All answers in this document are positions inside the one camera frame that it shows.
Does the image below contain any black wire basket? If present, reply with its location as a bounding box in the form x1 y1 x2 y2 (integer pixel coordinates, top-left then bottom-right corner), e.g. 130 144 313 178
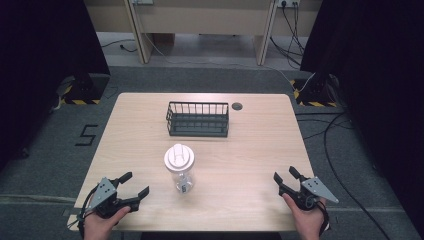
165 101 230 138

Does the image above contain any thin black floor cable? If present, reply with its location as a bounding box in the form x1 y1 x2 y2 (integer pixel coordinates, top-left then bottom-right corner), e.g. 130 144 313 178
295 112 355 141

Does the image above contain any person's right hand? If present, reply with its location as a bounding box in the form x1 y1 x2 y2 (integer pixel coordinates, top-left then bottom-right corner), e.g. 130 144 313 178
282 193 328 240

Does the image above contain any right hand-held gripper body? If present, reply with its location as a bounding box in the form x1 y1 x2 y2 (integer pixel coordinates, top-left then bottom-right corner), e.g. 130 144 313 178
279 176 340 212

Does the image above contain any long black floor cable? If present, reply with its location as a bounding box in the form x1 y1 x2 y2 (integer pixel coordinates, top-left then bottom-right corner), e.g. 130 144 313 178
323 111 393 240

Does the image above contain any bundle of black cables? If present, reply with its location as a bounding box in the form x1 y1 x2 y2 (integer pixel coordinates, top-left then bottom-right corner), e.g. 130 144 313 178
269 2 306 70

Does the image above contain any black curtain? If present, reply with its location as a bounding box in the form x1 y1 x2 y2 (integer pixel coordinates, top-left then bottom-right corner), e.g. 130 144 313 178
299 0 424 231
0 0 111 173

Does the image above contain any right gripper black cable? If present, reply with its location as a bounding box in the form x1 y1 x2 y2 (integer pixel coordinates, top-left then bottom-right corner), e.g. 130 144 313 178
316 200 332 237

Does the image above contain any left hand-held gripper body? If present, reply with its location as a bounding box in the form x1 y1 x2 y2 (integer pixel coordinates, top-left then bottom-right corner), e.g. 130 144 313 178
87 177 140 220

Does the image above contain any black stand base striped tape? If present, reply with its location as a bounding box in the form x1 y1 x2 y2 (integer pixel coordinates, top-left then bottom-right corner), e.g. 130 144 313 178
55 73 111 106
289 73 338 108

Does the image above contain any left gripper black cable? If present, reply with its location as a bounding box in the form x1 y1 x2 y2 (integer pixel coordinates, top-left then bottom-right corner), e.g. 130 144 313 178
68 190 98 238

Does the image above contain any person's left hand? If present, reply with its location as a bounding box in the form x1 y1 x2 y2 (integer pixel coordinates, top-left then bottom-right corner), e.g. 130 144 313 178
83 205 132 240

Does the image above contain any black cable with plug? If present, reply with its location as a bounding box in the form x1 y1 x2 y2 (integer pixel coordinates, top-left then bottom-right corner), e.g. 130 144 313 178
100 38 138 54

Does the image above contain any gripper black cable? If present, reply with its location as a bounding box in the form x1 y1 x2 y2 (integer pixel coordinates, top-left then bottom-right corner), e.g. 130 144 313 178
316 200 332 237
68 190 98 238

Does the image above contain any beige desk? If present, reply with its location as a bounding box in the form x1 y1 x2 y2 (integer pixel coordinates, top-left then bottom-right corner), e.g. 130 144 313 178
83 0 324 67

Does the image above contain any clear bottle with white lid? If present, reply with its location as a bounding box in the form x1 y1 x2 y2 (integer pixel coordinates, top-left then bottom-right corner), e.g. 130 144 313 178
163 143 196 194

